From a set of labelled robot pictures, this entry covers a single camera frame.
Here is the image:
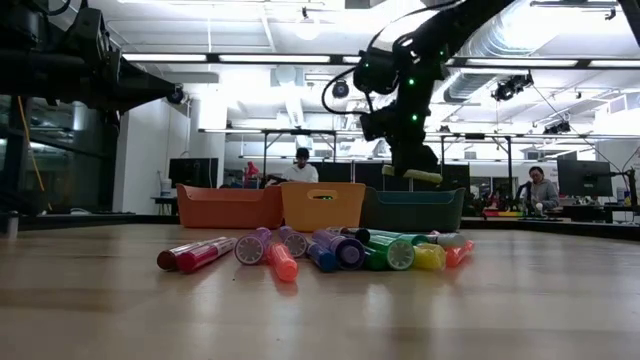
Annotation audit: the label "orange highlighter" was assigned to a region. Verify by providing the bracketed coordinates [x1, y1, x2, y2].
[266, 242, 300, 283]

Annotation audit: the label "orange plastic bin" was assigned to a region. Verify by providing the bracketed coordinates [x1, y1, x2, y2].
[175, 183, 285, 230]

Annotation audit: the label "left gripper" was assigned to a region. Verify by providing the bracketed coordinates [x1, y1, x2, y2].
[74, 48, 178, 115]

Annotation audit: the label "yellow hanging cable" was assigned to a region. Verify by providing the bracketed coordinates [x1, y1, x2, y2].
[17, 94, 54, 211]

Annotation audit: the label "multicoloured block row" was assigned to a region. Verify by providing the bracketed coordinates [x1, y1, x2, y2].
[482, 208, 525, 219]

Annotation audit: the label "blue marker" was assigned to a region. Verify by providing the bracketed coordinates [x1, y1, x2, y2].
[304, 241, 340, 274]

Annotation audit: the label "person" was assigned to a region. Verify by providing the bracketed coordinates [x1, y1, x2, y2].
[281, 147, 320, 184]
[517, 166, 561, 214]

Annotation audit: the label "yellow highlighter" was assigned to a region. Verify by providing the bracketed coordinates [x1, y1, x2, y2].
[412, 242, 447, 272]

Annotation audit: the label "black metal frame stand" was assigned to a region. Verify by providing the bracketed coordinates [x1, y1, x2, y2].
[439, 132, 515, 211]
[261, 128, 338, 187]

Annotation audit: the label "round ceiling lamp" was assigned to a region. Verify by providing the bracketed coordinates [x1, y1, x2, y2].
[294, 17, 321, 41]

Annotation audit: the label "yellow plastic bin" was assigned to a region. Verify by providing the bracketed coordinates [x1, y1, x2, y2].
[279, 181, 367, 233]

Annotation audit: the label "long ceiling light strip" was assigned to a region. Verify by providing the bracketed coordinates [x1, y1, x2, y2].
[119, 51, 640, 70]

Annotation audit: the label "lime highlighter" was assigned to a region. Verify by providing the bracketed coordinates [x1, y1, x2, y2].
[382, 164, 444, 184]

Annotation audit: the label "purple thick marker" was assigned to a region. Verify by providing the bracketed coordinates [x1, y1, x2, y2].
[277, 225, 310, 259]
[233, 227, 274, 266]

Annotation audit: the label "silver ventilation duct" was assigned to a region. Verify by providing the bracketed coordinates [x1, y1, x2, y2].
[442, 14, 546, 104]

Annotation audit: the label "small red object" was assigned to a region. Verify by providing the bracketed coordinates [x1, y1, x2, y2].
[243, 160, 261, 189]

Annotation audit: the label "black aluminium table frame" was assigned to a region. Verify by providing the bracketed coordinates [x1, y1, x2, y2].
[0, 212, 640, 242]

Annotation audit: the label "pink highlighter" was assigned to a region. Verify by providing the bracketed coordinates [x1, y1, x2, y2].
[444, 239, 475, 269]

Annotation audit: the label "teal marker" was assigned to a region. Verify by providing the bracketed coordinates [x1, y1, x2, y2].
[394, 230, 436, 247]

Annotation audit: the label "teal plastic bin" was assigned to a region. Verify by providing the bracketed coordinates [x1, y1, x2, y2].
[359, 186, 467, 233]

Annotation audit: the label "black partition panels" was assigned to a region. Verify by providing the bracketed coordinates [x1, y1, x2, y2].
[308, 160, 471, 193]

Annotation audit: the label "violet wide-cap marker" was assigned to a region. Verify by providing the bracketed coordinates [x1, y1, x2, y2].
[312, 228, 367, 271]

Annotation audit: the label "black monitor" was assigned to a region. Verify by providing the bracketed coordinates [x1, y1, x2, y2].
[168, 157, 220, 190]
[556, 158, 614, 198]

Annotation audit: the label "green thick marker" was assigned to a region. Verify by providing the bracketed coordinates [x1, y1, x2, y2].
[367, 234, 417, 272]

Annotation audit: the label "dark green marker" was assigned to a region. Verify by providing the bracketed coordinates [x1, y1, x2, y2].
[362, 247, 389, 272]

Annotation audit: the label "maroon white marker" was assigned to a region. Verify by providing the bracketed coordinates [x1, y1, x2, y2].
[425, 229, 469, 250]

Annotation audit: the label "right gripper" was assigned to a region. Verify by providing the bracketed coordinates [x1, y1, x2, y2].
[359, 94, 443, 175]

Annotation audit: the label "bright red thin marker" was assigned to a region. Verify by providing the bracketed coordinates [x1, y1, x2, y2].
[175, 237, 239, 275]

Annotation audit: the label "dark red thin marker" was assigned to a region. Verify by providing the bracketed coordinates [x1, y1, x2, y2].
[157, 238, 221, 272]

